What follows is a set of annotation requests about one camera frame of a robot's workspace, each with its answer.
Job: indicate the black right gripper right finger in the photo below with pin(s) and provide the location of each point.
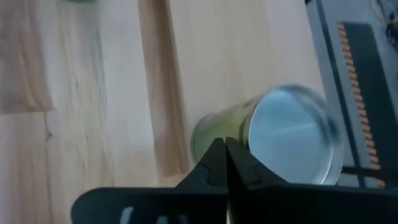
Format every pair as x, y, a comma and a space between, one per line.
264, 202

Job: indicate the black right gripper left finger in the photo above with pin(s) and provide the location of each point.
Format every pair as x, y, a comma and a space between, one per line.
205, 199

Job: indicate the olive green tin can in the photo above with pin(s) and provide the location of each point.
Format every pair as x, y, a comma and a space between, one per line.
295, 133

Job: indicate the black floor mat orange edge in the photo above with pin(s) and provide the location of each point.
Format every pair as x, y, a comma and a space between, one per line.
373, 93

